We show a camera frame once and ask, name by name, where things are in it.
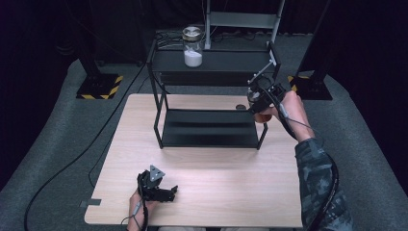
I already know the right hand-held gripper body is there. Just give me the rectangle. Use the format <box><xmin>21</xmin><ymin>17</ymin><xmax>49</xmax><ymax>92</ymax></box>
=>
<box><xmin>247</xmin><ymin>60</ymin><xmax>287</xmax><ymax>108</ymax></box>

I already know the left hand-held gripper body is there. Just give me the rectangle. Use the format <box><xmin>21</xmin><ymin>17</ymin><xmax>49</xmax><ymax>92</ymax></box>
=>
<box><xmin>137</xmin><ymin>165</ymin><xmax>166</xmax><ymax>202</ymax></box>

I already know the glass jar of orange powder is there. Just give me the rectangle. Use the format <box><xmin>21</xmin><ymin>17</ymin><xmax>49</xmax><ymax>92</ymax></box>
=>
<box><xmin>246</xmin><ymin>89</ymin><xmax>274</xmax><ymax>125</ymax></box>

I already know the black two-tier metal rack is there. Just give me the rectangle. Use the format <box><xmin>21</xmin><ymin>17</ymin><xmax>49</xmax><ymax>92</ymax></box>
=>
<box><xmin>146</xmin><ymin>39</ymin><xmax>282</xmax><ymax>150</ymax></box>

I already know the glass jar of white powder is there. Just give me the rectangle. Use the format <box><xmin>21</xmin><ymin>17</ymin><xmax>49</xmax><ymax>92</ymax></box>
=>
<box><xmin>181</xmin><ymin>25</ymin><xmax>204</xmax><ymax>68</ymax></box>

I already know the person's left hand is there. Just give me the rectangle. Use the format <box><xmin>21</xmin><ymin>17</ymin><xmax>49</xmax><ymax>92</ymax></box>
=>
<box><xmin>127</xmin><ymin>190</ymin><xmax>159</xmax><ymax>231</ymax></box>

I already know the person's right hand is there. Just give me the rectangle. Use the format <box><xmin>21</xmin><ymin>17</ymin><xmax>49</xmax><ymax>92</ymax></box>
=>
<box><xmin>260</xmin><ymin>90</ymin><xmax>316</xmax><ymax>143</ymax></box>

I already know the black stand with striped base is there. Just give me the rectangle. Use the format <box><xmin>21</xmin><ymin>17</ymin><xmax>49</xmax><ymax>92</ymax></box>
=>
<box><xmin>286</xmin><ymin>0</ymin><xmax>334</xmax><ymax>101</ymax></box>
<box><xmin>75</xmin><ymin>32</ymin><xmax>125</xmax><ymax>101</ymax></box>

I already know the grey tape strip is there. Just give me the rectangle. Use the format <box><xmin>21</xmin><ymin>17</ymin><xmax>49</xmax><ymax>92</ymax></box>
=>
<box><xmin>79</xmin><ymin>198</ymin><xmax>103</xmax><ymax>209</ymax></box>

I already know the grey metal stand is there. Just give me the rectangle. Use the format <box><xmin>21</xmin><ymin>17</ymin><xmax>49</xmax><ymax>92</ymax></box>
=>
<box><xmin>203</xmin><ymin>0</ymin><xmax>286</xmax><ymax>51</ymax></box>

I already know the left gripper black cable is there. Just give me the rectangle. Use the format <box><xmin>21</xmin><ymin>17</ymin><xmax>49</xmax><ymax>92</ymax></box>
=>
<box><xmin>120</xmin><ymin>197</ymin><xmax>151</xmax><ymax>231</ymax></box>

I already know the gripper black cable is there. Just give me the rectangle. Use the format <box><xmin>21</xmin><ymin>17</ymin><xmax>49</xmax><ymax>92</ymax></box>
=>
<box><xmin>270</xmin><ymin>90</ymin><xmax>341</xmax><ymax>231</ymax></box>
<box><xmin>120</xmin><ymin>197</ymin><xmax>151</xmax><ymax>231</ymax></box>

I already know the thin black floor cable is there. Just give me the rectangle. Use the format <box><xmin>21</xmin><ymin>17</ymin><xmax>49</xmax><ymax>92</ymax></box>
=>
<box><xmin>88</xmin><ymin>76</ymin><xmax>152</xmax><ymax>189</ymax></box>

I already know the thick black floor cable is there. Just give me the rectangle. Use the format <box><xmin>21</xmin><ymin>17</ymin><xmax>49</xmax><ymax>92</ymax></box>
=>
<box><xmin>23</xmin><ymin>61</ymin><xmax>149</xmax><ymax>231</ymax></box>

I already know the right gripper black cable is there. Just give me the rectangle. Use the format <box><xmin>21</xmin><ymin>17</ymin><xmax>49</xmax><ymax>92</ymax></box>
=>
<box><xmin>270</xmin><ymin>90</ymin><xmax>341</xmax><ymax>231</ymax></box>

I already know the bundle of floor cables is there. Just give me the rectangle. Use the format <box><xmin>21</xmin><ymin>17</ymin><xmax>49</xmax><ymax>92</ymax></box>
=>
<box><xmin>155</xmin><ymin>28</ymin><xmax>207</xmax><ymax>50</ymax></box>

